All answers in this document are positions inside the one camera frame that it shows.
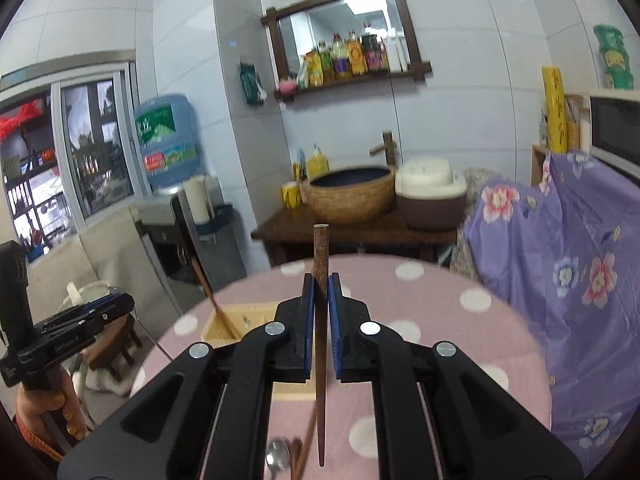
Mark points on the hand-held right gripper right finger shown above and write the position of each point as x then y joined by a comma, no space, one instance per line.
335,325

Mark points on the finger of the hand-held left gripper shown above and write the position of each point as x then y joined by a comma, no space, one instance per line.
102,301
112,314

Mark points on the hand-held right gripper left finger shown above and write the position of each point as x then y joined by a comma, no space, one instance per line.
310,325

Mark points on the cream perforated utensil holder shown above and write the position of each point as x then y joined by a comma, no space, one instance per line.
250,317

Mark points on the reddish brown wooden chopstick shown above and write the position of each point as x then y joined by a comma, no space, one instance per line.
300,452
210,295
321,250

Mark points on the metal spoon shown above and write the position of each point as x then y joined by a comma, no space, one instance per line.
277,455

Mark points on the person's left hand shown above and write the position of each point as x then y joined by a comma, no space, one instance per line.
47,410

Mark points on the cream pot with lid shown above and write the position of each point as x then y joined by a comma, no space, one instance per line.
95,291

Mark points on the small dark wooden stool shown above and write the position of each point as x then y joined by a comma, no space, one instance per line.
120,334

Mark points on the beige cloth cover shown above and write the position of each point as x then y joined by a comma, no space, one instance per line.
100,250

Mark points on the dark wooden sink table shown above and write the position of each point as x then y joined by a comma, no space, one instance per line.
310,242

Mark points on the grey black water dispenser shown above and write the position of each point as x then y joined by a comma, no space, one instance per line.
165,220

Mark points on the woven wicker basket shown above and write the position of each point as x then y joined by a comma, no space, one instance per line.
350,200

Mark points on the yellow cup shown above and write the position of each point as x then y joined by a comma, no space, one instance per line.
291,195

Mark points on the blue paper roll holder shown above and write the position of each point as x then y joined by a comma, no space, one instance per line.
217,222

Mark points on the paper towel roll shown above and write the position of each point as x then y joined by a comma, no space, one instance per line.
197,200

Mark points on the aluminium sliding window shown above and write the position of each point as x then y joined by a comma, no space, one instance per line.
90,150

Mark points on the yellow soap pump bottle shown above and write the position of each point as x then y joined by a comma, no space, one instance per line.
317,165

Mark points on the blue toothbrush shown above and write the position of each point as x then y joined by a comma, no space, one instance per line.
300,164

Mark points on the white brown rice cooker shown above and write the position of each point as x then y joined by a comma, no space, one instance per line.
430,190

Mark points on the blue water cooler bottle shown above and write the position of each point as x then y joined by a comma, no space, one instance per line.
167,140

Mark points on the bamboo style faucet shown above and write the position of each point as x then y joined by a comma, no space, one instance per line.
389,150

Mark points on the pink bowl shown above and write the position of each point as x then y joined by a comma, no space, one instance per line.
288,86

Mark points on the purple floral cloth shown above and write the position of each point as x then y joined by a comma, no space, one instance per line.
565,240

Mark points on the green hanging packet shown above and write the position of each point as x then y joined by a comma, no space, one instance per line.
251,82

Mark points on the yellow green snack packet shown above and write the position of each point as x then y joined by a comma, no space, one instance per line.
311,69

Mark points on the green label bottle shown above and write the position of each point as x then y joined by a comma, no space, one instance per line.
326,64

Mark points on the light wooden rack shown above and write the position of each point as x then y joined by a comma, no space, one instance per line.
537,160

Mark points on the clear yellow oil bottle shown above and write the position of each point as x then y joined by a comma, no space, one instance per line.
341,60

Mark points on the amber sauce bottle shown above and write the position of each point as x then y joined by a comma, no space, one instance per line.
355,56

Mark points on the dark soy sauce bottle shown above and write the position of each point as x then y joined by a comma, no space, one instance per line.
372,54

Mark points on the white slim bottle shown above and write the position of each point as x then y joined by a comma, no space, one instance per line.
393,55

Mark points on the yellow wrap roll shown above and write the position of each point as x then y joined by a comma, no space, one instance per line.
555,110

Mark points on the white microwave oven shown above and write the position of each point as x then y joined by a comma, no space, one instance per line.
615,125

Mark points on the stack of green tubs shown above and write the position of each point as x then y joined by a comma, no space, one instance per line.
611,57

